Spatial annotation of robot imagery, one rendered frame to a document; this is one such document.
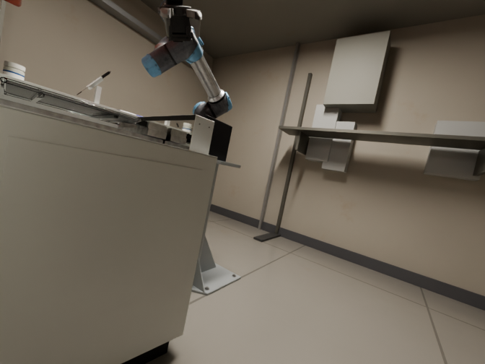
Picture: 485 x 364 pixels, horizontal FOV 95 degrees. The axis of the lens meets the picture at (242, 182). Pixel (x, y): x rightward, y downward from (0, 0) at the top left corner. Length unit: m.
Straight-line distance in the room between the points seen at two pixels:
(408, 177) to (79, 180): 2.81
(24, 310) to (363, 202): 2.80
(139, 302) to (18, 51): 2.80
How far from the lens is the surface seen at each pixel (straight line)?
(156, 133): 1.01
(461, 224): 2.98
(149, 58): 0.97
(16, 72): 1.53
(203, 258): 1.70
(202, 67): 1.40
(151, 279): 0.88
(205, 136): 0.92
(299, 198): 3.10
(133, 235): 0.78
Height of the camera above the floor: 0.79
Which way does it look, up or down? 3 degrees down
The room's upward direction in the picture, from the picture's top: 11 degrees clockwise
